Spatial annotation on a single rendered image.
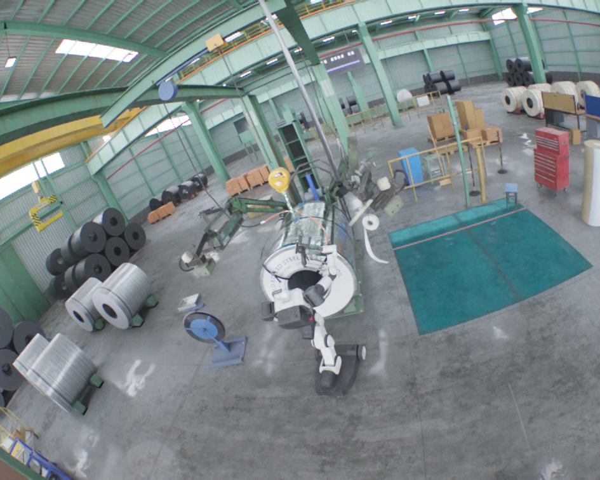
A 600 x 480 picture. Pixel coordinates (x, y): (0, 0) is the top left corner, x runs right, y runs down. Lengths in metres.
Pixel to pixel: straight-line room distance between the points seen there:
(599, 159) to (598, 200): 0.69
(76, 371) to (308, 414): 4.62
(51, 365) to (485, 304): 7.18
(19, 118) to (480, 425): 4.84
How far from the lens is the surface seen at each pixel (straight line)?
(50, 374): 6.02
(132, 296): 6.90
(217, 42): 2.57
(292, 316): 2.05
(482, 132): 9.99
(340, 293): 3.24
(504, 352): 3.15
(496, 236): 4.70
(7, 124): 2.79
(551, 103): 11.34
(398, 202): 2.51
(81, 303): 8.81
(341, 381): 2.92
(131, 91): 3.16
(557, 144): 5.76
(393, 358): 3.14
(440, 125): 11.18
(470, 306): 3.52
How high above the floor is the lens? 2.60
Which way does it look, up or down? 25 degrees down
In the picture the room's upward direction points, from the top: 24 degrees counter-clockwise
